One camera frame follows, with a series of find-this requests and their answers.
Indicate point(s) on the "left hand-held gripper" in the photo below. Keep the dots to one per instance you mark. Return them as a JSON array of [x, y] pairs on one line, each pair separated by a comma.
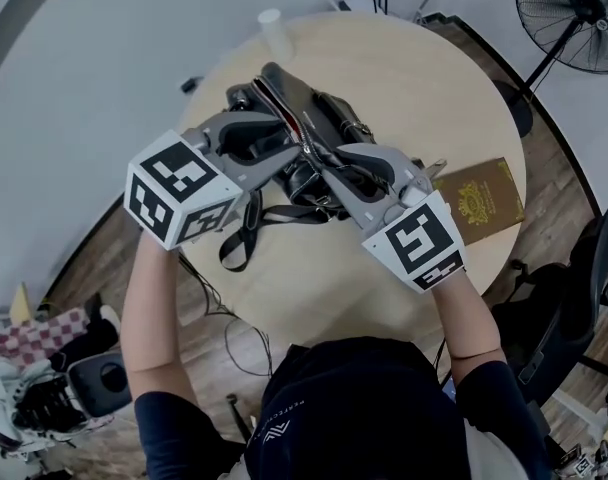
[[179, 188]]

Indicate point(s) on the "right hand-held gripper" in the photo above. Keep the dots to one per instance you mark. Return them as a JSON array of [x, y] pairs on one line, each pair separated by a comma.
[[419, 238]]

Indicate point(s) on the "black leather bag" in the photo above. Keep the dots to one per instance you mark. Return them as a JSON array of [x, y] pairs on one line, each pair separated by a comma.
[[329, 113]]

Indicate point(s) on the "person's left forearm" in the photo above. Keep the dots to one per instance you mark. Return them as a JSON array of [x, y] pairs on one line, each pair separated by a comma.
[[151, 318]]

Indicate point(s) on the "person's right forearm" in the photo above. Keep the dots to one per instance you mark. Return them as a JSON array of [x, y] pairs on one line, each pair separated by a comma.
[[464, 318]]

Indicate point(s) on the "small black box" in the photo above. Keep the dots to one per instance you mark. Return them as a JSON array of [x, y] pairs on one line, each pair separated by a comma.
[[191, 84]]

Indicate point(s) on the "white cylinder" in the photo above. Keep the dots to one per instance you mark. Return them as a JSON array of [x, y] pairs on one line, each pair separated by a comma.
[[277, 33]]

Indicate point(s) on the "brown book with gold print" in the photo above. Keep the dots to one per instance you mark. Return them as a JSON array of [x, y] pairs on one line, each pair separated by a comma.
[[484, 200]]

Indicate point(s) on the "person's dark shirt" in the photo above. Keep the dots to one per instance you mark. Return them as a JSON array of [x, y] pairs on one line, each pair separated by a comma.
[[364, 408]]

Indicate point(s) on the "black office chair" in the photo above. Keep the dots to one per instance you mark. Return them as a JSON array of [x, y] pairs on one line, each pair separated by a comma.
[[549, 328]]

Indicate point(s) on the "black standing fan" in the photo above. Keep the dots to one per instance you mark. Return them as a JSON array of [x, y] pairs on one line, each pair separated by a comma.
[[569, 13]]

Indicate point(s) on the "black and grey stool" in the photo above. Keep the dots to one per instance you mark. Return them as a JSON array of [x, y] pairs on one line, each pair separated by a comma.
[[100, 383]]

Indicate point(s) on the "red checkered cloth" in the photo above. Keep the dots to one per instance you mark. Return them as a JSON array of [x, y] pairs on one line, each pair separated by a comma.
[[39, 335]]

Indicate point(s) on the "pile of light clothes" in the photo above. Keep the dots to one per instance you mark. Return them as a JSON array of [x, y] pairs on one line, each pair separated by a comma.
[[4, 388]]

